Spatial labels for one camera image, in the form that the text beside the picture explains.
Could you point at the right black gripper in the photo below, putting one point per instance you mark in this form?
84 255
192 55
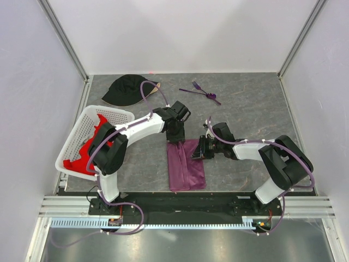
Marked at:
200 152

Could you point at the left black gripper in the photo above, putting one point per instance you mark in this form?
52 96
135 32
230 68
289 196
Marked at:
180 137

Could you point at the purple cloth napkin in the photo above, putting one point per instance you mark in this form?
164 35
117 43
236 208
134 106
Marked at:
184 173

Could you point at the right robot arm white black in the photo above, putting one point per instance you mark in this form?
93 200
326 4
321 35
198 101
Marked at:
286 164

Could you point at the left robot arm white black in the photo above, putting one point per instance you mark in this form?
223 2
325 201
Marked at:
109 146

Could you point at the purple fork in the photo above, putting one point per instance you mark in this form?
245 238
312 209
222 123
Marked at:
194 83

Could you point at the purple spoon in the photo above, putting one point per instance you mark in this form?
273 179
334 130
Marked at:
210 96

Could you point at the black bucket hat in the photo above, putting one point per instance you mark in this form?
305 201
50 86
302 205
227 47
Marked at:
125 91

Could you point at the white plastic basket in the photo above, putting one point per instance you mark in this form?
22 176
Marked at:
83 129

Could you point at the red cloth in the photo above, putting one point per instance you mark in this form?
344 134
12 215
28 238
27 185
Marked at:
80 164

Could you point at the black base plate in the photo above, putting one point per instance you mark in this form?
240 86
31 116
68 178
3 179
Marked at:
185 207

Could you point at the right aluminium frame post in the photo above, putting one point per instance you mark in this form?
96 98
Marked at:
310 21

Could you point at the aluminium frame post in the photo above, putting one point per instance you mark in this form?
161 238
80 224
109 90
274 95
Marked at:
310 21
58 28

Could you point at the blue cable duct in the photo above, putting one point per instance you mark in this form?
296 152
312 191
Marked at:
108 223

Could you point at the left aluminium frame post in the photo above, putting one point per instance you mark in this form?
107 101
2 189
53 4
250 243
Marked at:
58 28

